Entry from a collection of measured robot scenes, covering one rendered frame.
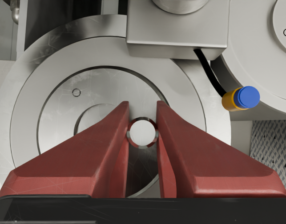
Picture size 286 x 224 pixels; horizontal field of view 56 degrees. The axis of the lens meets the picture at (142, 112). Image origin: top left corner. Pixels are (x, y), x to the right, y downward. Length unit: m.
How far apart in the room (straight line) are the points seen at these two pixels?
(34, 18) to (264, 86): 0.16
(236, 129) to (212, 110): 0.35
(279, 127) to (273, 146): 0.03
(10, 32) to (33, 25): 2.95
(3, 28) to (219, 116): 3.12
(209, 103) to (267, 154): 0.22
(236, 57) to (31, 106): 0.12
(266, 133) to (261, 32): 0.22
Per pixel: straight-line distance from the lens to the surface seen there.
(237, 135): 0.52
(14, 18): 0.56
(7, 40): 3.16
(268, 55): 0.19
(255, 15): 0.19
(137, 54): 0.15
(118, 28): 0.18
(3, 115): 0.19
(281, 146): 0.35
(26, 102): 0.17
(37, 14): 0.21
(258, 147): 0.41
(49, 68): 0.17
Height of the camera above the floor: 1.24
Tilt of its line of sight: 2 degrees down
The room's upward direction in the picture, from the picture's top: 177 degrees counter-clockwise
